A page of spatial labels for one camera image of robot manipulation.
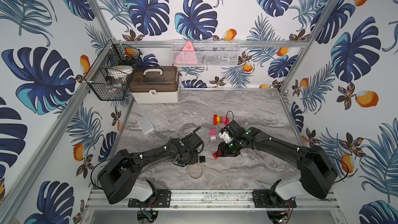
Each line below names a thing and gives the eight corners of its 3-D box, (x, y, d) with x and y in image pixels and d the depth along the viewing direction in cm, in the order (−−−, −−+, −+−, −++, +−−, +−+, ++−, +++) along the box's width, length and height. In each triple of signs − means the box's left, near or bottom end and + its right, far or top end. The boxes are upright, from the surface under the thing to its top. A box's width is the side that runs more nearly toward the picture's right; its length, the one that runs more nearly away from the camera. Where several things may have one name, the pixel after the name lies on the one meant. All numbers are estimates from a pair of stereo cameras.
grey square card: (145, 135, 99) (144, 133, 97) (138, 124, 104) (137, 122, 102) (154, 129, 102) (154, 127, 100) (147, 118, 107) (146, 117, 105)
